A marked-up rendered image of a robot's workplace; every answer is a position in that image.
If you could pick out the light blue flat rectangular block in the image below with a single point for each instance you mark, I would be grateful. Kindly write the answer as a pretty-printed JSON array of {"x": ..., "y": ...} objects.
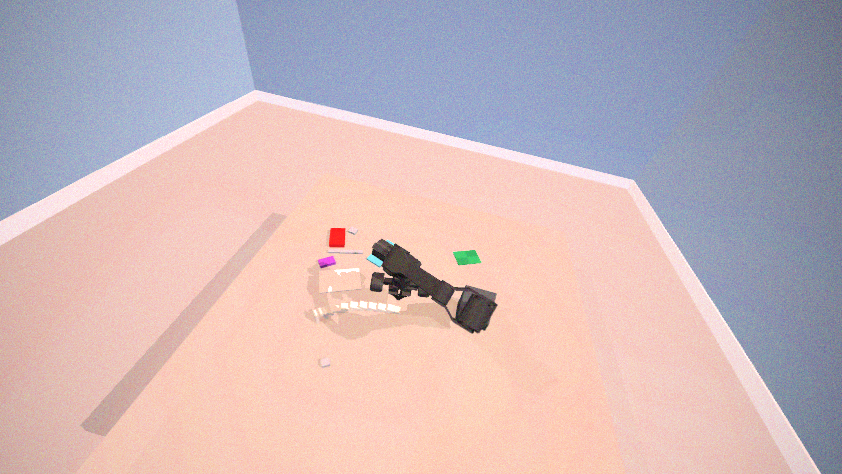
[{"x": 375, "y": 260}]

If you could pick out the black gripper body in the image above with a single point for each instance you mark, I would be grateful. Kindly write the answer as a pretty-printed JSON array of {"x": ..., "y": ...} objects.
[{"x": 395, "y": 283}]

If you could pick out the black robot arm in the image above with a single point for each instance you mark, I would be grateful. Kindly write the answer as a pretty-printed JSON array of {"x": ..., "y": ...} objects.
[{"x": 398, "y": 261}]

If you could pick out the purple rectangular block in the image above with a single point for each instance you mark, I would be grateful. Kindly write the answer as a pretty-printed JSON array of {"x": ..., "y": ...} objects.
[{"x": 325, "y": 262}]

